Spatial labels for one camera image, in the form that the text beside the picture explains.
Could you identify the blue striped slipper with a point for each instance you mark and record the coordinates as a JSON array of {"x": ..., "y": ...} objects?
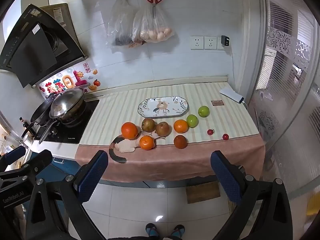
[
  {"x": 178, "y": 232},
  {"x": 152, "y": 231}
]

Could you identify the patterned sliding glass door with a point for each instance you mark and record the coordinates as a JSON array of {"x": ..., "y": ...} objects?
[{"x": 282, "y": 80}]

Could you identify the large orange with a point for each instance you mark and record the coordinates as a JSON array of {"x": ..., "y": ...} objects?
[{"x": 129, "y": 130}]

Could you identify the yellow object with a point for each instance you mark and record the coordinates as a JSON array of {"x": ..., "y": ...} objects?
[{"x": 313, "y": 205}]

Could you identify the clear bag with dark contents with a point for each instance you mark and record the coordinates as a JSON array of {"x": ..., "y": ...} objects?
[{"x": 120, "y": 25}]

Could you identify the brown card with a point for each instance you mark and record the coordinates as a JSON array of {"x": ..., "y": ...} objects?
[{"x": 217, "y": 103}]

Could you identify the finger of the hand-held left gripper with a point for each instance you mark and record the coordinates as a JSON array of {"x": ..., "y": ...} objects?
[
  {"x": 37, "y": 160},
  {"x": 15, "y": 153}
]

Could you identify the green apple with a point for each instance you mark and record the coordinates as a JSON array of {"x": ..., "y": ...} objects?
[
  {"x": 203, "y": 111},
  {"x": 192, "y": 120}
]

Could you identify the clear bag of eggs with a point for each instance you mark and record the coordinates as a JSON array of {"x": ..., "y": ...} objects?
[{"x": 152, "y": 33}]

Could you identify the small orange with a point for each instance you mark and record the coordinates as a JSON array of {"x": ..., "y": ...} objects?
[{"x": 146, "y": 142}]

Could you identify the medium orange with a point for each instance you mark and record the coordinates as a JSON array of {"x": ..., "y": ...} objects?
[{"x": 180, "y": 126}]

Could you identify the brown door mat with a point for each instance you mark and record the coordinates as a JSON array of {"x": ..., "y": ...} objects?
[{"x": 202, "y": 192}]

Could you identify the dark wok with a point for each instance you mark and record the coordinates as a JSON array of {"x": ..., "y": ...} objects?
[{"x": 75, "y": 118}]

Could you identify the red scissors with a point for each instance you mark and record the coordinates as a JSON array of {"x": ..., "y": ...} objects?
[{"x": 153, "y": 4}]

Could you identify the brownish red apple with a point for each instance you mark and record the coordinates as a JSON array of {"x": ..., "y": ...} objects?
[
  {"x": 162, "y": 129},
  {"x": 148, "y": 125}
]

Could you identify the dark sauce bottle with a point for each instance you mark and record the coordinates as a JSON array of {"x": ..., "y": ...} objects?
[{"x": 25, "y": 125}]

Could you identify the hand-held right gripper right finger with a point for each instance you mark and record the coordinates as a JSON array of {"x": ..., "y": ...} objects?
[{"x": 225, "y": 177}]

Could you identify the striped cat print cloth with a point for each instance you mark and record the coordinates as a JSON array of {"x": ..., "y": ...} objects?
[{"x": 117, "y": 115}]

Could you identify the dark reddish orange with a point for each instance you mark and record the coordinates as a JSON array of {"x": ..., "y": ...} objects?
[{"x": 180, "y": 141}]

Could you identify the white power bank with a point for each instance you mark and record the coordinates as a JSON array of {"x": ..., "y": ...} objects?
[{"x": 231, "y": 94}]

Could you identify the black plug charger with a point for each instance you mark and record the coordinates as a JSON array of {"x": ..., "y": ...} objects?
[{"x": 225, "y": 41}]

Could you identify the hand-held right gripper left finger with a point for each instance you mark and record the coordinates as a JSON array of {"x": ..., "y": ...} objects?
[{"x": 93, "y": 172}]

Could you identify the cherry tomato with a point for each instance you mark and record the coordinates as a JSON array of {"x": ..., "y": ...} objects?
[
  {"x": 225, "y": 136},
  {"x": 210, "y": 131}
]

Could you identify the steel wok lid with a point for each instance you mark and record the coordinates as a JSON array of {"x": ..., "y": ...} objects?
[{"x": 66, "y": 102}]

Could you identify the steel hood duct cover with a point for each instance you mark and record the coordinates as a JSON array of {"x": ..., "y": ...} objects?
[{"x": 60, "y": 12}]

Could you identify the bird print oval plate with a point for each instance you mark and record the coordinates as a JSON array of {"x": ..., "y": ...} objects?
[{"x": 162, "y": 106}]

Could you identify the black range hood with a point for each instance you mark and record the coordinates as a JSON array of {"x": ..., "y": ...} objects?
[{"x": 30, "y": 45}]

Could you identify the white wall outlet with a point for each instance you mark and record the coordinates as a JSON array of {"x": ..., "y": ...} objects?
[
  {"x": 210, "y": 43},
  {"x": 197, "y": 43}
]

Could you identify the black cooktop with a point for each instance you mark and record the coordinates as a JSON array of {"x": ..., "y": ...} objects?
[{"x": 75, "y": 130}]

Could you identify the black frying pan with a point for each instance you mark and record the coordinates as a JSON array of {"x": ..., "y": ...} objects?
[{"x": 40, "y": 112}]

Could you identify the colourful wall stickers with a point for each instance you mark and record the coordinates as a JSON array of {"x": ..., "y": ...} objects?
[{"x": 67, "y": 81}]

